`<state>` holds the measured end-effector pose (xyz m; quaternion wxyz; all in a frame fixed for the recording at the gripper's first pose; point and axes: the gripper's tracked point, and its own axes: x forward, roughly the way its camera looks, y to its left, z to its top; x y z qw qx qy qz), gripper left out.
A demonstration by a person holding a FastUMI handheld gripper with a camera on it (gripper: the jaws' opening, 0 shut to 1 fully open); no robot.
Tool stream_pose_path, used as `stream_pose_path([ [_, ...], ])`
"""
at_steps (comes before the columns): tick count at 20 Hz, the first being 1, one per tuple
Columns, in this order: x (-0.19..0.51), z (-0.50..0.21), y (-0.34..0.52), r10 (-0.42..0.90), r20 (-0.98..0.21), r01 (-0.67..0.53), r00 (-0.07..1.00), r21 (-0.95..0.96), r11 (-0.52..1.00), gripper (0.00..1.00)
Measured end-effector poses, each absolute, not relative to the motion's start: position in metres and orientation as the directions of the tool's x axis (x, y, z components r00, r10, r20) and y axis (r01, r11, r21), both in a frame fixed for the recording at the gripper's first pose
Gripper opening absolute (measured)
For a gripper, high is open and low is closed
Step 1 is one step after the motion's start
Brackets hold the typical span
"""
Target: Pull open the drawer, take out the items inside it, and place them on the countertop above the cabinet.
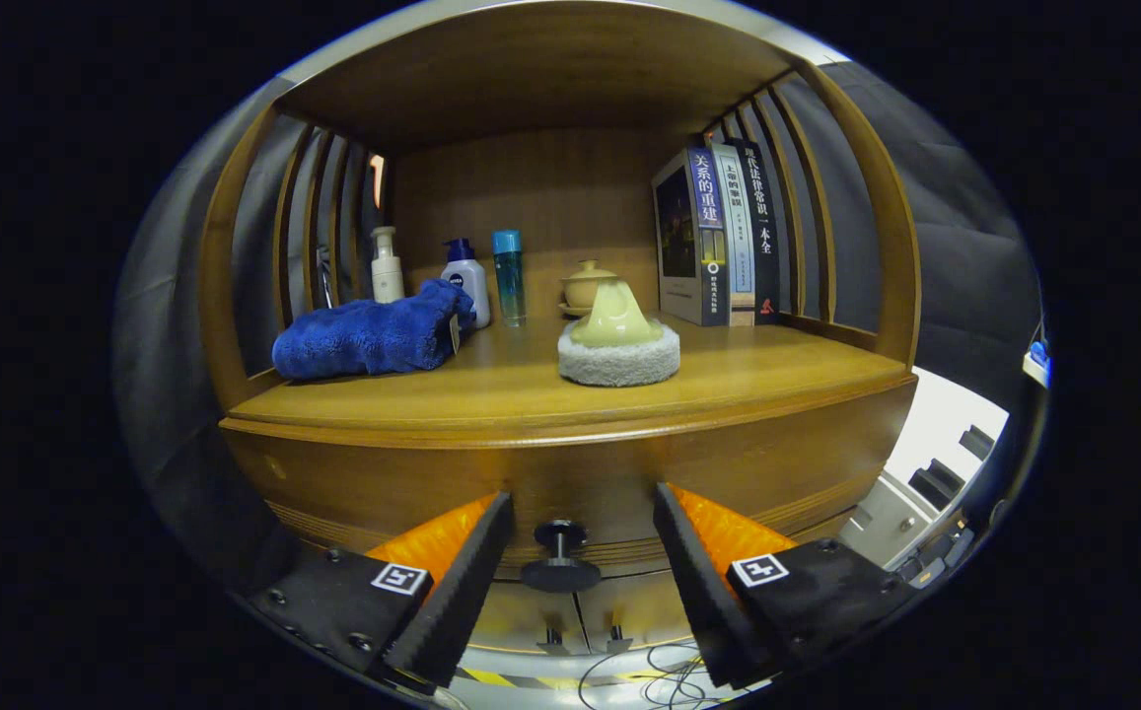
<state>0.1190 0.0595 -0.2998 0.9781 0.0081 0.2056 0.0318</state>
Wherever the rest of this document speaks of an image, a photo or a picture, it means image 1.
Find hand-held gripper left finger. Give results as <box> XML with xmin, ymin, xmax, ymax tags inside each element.
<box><xmin>250</xmin><ymin>490</ymin><xmax>516</xmax><ymax>691</ymax></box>

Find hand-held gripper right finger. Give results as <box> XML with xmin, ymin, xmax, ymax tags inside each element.
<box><xmin>652</xmin><ymin>481</ymin><xmax>916</xmax><ymax>691</ymax></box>

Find wooden drawer with black knob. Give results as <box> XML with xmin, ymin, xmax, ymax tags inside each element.
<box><xmin>220</xmin><ymin>380</ymin><xmax>918</xmax><ymax>595</ymax></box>

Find green handled cleaning brush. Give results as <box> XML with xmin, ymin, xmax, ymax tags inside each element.
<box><xmin>557</xmin><ymin>278</ymin><xmax>681</xmax><ymax>388</ymax></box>

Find wooden countertop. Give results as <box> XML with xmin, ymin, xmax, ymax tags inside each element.
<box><xmin>225</xmin><ymin>314</ymin><xmax>911</xmax><ymax>435</ymax></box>

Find white drawer unit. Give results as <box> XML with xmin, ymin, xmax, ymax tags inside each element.
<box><xmin>838</xmin><ymin>367</ymin><xmax>1010</xmax><ymax>571</ymax></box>

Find wooden cabinet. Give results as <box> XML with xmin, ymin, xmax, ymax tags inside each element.
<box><xmin>197</xmin><ymin>0</ymin><xmax>923</xmax><ymax>657</ymax></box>

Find black charger device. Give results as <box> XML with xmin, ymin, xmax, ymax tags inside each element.
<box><xmin>891</xmin><ymin>508</ymin><xmax>975</xmax><ymax>590</ymax></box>

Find blue towel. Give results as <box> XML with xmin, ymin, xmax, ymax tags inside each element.
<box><xmin>272</xmin><ymin>279</ymin><xmax>477</xmax><ymax>382</ymax></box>

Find white lotion bottle blue cap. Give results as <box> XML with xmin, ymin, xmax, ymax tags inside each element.
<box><xmin>440</xmin><ymin>238</ymin><xmax>492</xmax><ymax>329</ymax></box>

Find clear blue bottle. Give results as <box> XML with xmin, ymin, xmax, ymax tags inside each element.
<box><xmin>492</xmin><ymin>230</ymin><xmax>528</xmax><ymax>327</ymax></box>

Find white pump bottle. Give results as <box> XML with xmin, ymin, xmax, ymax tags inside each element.
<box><xmin>370</xmin><ymin>226</ymin><xmax>405</xmax><ymax>305</ymax></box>

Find beige lidded teacup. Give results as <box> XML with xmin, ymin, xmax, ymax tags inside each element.
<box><xmin>558</xmin><ymin>259</ymin><xmax>620</xmax><ymax>319</ymax></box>

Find white spine book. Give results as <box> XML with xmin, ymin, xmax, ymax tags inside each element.
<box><xmin>710</xmin><ymin>143</ymin><xmax>758</xmax><ymax>326</ymax></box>

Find black spine book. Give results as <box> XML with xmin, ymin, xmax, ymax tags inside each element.
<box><xmin>728</xmin><ymin>138</ymin><xmax>783</xmax><ymax>324</ymax></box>

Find floor cables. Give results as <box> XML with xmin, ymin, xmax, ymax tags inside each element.
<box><xmin>578</xmin><ymin>641</ymin><xmax>729</xmax><ymax>709</ymax></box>

